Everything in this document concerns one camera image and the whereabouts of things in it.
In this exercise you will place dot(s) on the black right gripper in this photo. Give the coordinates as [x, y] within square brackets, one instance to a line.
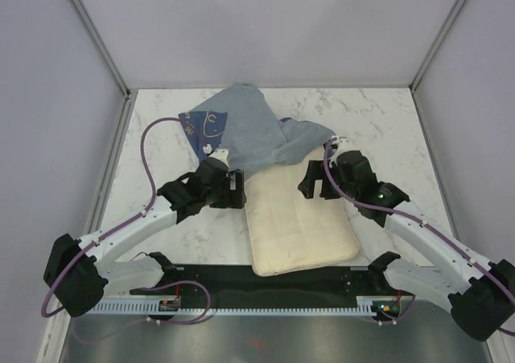
[315, 172]

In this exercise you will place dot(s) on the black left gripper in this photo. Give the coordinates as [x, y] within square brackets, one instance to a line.
[232, 198]

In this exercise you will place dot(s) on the cream white pillow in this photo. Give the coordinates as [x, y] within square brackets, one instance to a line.
[297, 226]

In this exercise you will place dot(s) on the blue denim pillowcase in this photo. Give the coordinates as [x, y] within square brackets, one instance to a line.
[239, 120]

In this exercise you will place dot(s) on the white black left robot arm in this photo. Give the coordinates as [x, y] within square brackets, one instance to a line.
[80, 272]

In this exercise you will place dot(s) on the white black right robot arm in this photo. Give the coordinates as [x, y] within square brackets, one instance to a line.
[476, 292]

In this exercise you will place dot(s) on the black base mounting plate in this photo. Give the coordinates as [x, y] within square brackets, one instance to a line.
[323, 285]

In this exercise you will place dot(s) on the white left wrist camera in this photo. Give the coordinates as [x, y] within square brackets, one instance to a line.
[221, 155]

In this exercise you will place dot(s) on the white slotted cable duct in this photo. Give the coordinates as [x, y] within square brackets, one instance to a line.
[190, 306]

